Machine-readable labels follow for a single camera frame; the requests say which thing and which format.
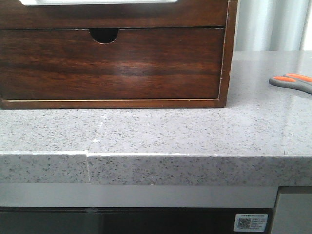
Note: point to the grey orange handled scissors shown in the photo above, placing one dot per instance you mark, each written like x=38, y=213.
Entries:
x=293, y=81

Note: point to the white QR code sticker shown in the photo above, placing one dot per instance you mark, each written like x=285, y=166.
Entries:
x=250, y=222

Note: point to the white tray on cabinet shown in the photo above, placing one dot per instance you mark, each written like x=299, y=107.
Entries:
x=90, y=2

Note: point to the black appliance under counter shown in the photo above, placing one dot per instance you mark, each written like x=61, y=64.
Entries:
x=22, y=220

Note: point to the wooden drawer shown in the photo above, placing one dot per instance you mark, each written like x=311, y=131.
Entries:
x=163, y=63
x=183, y=13

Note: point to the grey curtain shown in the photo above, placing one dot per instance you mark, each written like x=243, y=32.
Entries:
x=273, y=25

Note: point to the grey cabinet door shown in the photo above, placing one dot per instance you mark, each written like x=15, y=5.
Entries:
x=293, y=211

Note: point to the dark wooden drawer cabinet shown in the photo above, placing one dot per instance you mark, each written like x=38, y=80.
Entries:
x=220, y=101

